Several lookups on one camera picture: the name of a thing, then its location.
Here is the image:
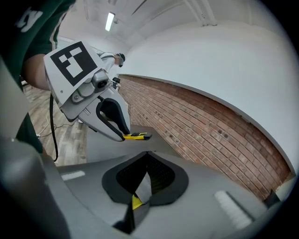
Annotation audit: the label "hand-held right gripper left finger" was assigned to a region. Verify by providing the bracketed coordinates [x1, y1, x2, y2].
[45, 151, 148, 239]

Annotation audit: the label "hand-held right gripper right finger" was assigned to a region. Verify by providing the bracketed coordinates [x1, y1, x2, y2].
[133, 151, 268, 239]

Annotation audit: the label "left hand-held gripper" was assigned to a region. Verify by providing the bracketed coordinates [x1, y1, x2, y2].
[43, 41, 131, 142]

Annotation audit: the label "small yellow knife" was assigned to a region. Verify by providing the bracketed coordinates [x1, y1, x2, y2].
[123, 132, 153, 141]

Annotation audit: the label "person's left forearm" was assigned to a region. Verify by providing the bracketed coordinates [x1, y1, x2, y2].
[22, 54, 51, 91]

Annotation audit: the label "long ceiling light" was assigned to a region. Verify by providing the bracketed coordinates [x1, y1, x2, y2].
[105, 12, 115, 32]

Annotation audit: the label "person's green shirt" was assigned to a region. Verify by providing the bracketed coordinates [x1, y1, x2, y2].
[0, 0, 77, 155]

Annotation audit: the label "white ceiling pipes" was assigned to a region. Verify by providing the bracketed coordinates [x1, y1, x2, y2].
[185, 0, 218, 27]

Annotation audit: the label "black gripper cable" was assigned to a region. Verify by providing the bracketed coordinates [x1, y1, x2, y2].
[49, 93, 59, 162]

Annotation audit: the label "white floor cable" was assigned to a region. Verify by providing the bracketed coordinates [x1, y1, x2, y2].
[36, 111, 51, 139]

